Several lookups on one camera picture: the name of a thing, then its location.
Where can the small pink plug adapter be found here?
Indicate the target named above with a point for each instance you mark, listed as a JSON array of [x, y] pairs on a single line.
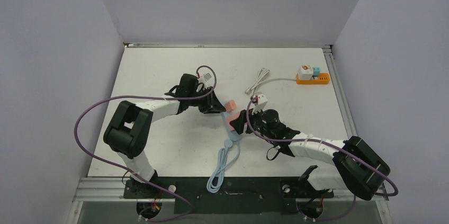
[[230, 106]]

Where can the pink cube socket adapter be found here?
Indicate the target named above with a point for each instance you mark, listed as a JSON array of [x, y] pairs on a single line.
[[231, 117]]

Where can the aluminium frame rail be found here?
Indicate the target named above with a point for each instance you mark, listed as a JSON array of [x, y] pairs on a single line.
[[343, 104]]

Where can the orange power strip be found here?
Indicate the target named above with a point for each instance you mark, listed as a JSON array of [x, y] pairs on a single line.
[[321, 79]]

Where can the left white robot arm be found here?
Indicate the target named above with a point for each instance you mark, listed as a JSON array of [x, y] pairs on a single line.
[[128, 130]]

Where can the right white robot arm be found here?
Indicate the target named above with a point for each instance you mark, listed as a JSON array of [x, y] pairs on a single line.
[[350, 164]]

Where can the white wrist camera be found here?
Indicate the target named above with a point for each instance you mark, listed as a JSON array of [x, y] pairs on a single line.
[[259, 101], [206, 78]]

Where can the pink blue power strip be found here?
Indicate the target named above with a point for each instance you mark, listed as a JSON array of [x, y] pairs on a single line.
[[233, 135]]

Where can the teal plug adapter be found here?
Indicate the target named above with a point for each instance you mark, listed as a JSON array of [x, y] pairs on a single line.
[[316, 71]]

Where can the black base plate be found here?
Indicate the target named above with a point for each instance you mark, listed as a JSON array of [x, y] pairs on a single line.
[[245, 195]]

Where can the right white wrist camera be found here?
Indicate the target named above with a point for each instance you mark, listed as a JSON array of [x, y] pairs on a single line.
[[259, 101]]

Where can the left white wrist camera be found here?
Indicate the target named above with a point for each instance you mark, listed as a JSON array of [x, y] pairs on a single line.
[[206, 78]]

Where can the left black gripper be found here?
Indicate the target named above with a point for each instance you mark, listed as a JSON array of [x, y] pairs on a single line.
[[211, 105]]

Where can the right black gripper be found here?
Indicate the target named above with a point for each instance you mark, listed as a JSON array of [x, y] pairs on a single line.
[[240, 121]]

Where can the white cube adapter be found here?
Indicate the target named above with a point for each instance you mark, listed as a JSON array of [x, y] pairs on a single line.
[[305, 72]]

